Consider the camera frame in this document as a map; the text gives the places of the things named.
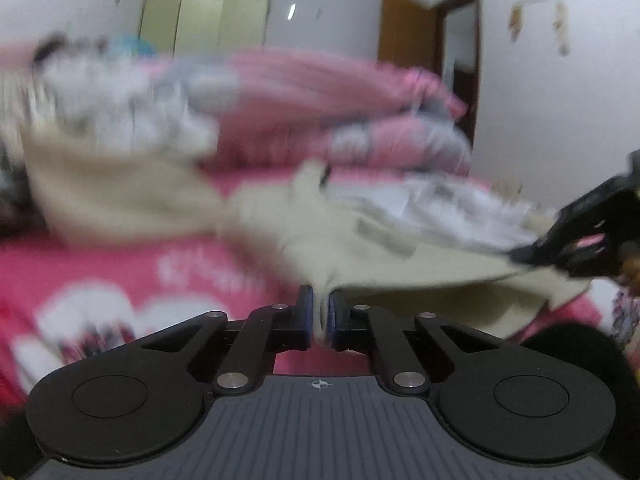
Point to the dark wooden door frame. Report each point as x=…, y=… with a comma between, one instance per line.
x=475, y=60

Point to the pink grey floral quilt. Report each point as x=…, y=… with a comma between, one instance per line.
x=310, y=90

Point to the wooden door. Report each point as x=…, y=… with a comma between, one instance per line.
x=405, y=35

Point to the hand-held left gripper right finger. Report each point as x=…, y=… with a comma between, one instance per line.
x=334, y=325

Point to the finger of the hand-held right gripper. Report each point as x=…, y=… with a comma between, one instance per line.
x=565, y=222
x=605, y=262

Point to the pink flower-print blanket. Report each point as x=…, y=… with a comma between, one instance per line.
x=100, y=270

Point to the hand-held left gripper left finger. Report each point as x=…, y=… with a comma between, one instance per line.
x=306, y=320

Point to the cream wardrobe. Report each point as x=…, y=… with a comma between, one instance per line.
x=200, y=20

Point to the cream zip jacket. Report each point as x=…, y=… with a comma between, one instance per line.
x=150, y=200

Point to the paper wall decoration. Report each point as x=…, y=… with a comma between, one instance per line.
x=560, y=30

